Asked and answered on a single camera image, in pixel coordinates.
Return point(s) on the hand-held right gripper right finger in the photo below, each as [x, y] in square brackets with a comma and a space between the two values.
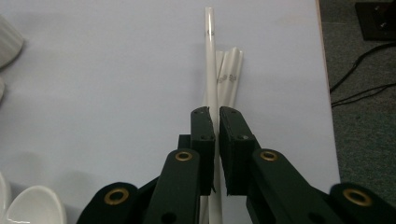
[235, 155]

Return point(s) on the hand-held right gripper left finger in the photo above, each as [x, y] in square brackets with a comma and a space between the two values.
[205, 155]

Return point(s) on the bundle of white chopsticks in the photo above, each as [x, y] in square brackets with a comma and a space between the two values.
[232, 77]

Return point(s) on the white ceramic chopstick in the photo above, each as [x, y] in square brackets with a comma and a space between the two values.
[211, 62]

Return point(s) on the pale blue table sheet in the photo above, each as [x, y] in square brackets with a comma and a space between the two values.
[93, 93]

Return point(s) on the white ceramic soup spoon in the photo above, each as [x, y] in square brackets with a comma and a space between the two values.
[3, 193]
[34, 208]

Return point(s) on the cream ceramic cup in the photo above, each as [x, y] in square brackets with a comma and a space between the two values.
[9, 43]

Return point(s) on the black metal stand base plate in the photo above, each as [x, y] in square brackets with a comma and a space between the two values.
[376, 21]

